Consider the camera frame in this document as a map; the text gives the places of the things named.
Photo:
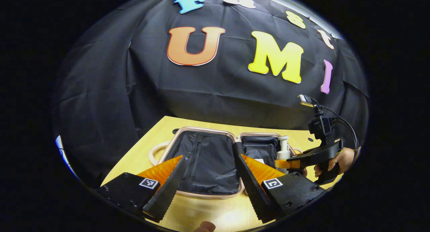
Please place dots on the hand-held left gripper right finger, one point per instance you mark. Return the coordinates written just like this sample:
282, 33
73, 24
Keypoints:
250, 188

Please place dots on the white pump bottle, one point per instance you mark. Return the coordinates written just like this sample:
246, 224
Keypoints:
284, 153

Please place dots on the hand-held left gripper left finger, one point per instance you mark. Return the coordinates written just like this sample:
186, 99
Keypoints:
168, 190

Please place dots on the pink suitcase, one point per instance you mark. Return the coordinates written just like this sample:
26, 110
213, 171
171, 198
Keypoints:
208, 165

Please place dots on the black backdrop cloth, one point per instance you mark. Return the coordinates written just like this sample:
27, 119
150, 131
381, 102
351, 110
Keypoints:
151, 97

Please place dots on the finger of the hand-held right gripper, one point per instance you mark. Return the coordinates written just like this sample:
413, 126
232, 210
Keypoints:
307, 159

